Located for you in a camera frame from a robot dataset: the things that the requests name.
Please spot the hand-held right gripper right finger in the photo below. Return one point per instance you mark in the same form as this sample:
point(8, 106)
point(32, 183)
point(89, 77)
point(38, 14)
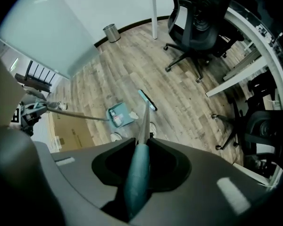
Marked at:
point(172, 168)

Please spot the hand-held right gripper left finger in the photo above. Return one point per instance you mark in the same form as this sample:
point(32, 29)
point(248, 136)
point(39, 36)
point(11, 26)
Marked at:
point(108, 166)

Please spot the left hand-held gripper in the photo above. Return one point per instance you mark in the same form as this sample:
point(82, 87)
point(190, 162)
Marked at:
point(29, 116)

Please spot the teal broom with metal pole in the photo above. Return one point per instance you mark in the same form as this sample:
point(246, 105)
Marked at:
point(138, 173)

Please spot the white and red wrapper trash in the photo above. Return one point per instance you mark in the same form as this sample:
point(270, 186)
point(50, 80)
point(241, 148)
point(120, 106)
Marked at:
point(119, 121)

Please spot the small white bottle trash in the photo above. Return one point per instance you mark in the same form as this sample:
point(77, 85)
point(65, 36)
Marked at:
point(112, 113)

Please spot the white paper trash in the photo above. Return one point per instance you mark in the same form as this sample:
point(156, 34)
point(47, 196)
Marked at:
point(133, 115)

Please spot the wooden floor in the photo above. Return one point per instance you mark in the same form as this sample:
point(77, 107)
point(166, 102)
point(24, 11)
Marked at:
point(132, 67)

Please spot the stainless steel trash can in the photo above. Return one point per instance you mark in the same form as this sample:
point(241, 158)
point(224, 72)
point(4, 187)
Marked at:
point(112, 33)

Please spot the person's left white shoe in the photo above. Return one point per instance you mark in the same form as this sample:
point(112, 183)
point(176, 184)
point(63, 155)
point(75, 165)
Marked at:
point(115, 136)

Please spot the person's white shoe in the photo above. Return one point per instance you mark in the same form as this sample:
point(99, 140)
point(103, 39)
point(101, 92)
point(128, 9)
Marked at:
point(115, 136)
point(62, 106)
point(153, 127)

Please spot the dark slatted bench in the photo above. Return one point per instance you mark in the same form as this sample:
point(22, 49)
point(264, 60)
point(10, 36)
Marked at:
point(37, 79)

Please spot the brown cardboard box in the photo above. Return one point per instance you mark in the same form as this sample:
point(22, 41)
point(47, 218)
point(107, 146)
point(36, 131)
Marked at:
point(70, 133)

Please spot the person's right white shoe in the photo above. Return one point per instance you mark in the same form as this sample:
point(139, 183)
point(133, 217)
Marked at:
point(153, 127)

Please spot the frosted glass door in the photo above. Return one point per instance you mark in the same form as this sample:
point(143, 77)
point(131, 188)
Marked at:
point(44, 29)

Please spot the black mesh office chair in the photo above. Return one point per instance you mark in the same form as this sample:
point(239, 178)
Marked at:
point(198, 27)
point(261, 128)

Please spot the black bag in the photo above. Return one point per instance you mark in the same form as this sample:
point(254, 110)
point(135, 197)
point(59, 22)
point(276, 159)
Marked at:
point(261, 83)

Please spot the white desk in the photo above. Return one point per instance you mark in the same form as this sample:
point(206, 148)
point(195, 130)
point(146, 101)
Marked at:
point(273, 62)

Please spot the white table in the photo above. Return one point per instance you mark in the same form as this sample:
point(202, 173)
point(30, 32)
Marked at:
point(155, 20)

